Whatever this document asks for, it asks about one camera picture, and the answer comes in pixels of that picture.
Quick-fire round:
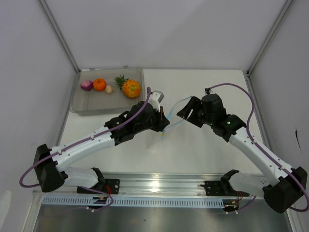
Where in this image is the orange toy pineapple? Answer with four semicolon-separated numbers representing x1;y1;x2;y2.
114;75;141;99

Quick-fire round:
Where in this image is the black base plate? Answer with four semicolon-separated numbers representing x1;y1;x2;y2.
77;179;120;195
200;180;249;197

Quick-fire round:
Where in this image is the aluminium mounting rail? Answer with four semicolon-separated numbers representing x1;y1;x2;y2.
32;171;295;200

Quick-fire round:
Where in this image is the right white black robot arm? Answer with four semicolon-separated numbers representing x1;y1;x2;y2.
177;94;309;214

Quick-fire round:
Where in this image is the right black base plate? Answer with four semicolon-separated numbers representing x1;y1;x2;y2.
200;180;249;197

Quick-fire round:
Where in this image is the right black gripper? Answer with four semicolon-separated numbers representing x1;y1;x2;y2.
176;97;214;128

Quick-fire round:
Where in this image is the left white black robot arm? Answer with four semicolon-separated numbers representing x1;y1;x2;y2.
34;102;169;194

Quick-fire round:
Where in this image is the beige garlic bulb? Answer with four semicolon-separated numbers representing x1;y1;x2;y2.
105;86;114;94

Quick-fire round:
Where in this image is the aluminium frame post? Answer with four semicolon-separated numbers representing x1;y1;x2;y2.
37;0;80;73
246;0;296;75

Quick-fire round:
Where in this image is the left aluminium frame post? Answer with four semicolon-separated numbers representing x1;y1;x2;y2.
37;0;80;73

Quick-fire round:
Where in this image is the right aluminium frame post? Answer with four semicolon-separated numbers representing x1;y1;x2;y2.
246;0;296;75

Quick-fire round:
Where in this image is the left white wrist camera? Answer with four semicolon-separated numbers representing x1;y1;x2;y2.
148;91;164;111

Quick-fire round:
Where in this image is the small orange pumpkin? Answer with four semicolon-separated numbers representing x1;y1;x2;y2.
93;78;107;91

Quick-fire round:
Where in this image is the clear grey plastic bin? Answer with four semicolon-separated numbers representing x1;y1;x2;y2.
70;67;146;116

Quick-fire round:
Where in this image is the slotted white cable duct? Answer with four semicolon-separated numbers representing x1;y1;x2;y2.
42;196;225;208

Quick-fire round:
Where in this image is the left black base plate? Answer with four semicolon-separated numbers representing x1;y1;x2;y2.
77;179;120;195

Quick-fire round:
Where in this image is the purple red onion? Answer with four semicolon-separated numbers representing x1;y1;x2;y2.
80;80;93;91

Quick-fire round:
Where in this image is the clear zip top bag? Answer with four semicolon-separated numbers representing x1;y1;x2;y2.
161;96;192;141

